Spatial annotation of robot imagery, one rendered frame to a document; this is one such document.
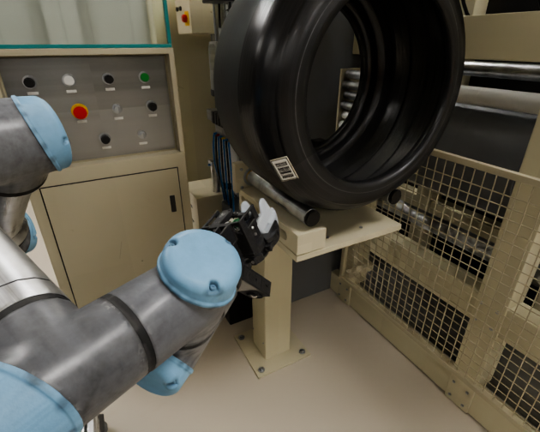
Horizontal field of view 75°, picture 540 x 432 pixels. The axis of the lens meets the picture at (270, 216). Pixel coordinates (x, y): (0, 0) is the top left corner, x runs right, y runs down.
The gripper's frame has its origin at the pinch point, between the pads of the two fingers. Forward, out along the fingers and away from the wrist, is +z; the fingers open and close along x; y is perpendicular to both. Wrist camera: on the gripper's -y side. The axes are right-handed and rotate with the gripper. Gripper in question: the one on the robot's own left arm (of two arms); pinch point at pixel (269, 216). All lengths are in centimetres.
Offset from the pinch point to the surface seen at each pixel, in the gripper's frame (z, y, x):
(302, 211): 20.0, -10.8, 3.4
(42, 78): 34, 44, 79
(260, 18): 17.5, 31.1, -4.0
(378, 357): 56, -111, 12
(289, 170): 13.0, 3.1, -0.7
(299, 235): 16.3, -15.3, 4.6
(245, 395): 17, -89, 56
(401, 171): 35.0, -12.0, -19.0
